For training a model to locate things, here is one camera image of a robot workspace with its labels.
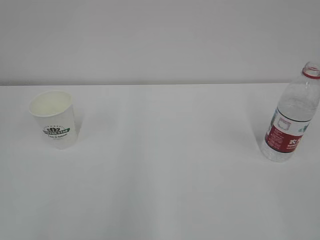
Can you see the white paper cup green logo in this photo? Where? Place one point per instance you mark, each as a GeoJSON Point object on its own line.
{"type": "Point", "coordinates": [54, 113]}

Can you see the clear water bottle red label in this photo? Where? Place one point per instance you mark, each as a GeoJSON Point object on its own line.
{"type": "Point", "coordinates": [293, 114]}

